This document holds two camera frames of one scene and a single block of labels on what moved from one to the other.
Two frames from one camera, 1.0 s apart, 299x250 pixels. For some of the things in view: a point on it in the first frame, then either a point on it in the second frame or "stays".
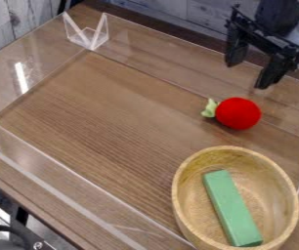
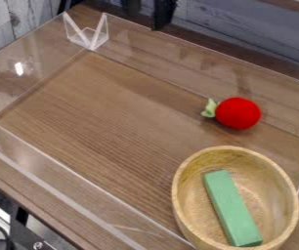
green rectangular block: [232, 207] stays
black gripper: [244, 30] to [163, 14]
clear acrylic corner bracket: [89, 37] stays
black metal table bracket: [24, 238] stays
